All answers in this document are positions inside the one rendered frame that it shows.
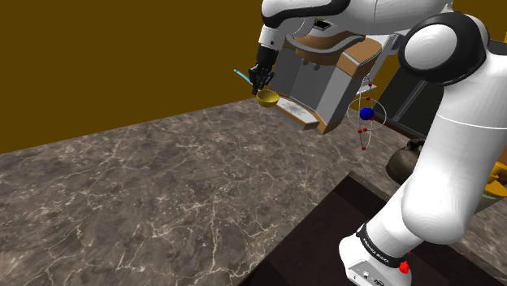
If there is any yellow ladle with cyan handle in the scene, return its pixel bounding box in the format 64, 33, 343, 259
232, 68, 280, 109

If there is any grey and brown coffee machine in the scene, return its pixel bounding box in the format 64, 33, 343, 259
274, 19, 398, 136

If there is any blue ball atom model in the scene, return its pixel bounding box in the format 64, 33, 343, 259
346, 76, 388, 152

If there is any dark brown kettle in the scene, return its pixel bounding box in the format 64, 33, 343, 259
385, 137, 427, 186

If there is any dark robot stand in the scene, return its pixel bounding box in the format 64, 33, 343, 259
236, 171, 507, 286

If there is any yellow rounded object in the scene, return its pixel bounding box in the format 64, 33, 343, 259
483, 161, 507, 199

